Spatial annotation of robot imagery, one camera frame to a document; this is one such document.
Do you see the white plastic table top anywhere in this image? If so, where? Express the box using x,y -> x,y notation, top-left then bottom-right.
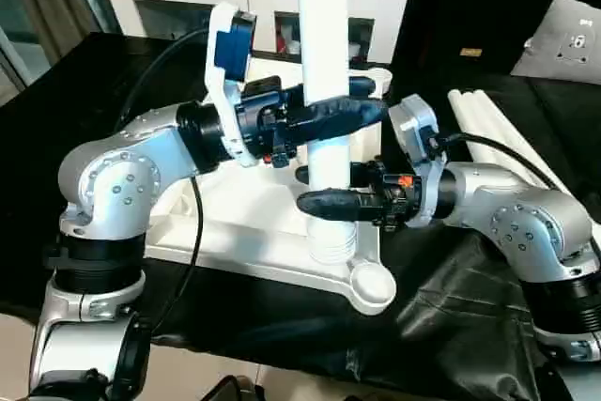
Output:
143,67 -> 398,316

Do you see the black work mat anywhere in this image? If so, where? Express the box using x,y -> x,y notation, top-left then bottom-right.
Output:
0,30 -> 601,401

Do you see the grey cushion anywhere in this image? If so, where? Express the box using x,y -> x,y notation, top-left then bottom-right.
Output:
509,0 -> 601,85

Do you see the dark rounded robot foot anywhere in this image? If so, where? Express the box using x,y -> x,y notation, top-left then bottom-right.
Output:
206,375 -> 264,401

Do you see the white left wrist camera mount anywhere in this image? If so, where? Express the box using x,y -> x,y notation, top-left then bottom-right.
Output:
205,2 -> 258,168

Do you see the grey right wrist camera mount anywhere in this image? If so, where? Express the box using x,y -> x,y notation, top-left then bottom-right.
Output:
388,94 -> 445,228

